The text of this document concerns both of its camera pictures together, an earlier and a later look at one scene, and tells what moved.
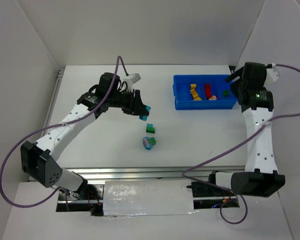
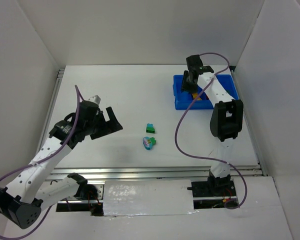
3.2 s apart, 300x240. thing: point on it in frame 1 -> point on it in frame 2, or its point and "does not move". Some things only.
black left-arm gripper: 135,101 -> 103,122
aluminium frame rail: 147,174 does not move
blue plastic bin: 207,91 does not move
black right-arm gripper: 235,81 -> 188,81
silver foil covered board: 130,198 does not move
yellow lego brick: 194,93 does not move
